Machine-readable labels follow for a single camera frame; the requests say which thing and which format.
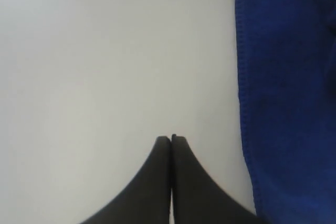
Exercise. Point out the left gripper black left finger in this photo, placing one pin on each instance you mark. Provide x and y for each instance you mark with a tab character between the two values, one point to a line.
147	197

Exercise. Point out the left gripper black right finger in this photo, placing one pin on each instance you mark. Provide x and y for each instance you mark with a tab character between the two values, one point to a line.
196	196

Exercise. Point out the blue terry towel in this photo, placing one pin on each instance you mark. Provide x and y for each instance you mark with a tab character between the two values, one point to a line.
286	78

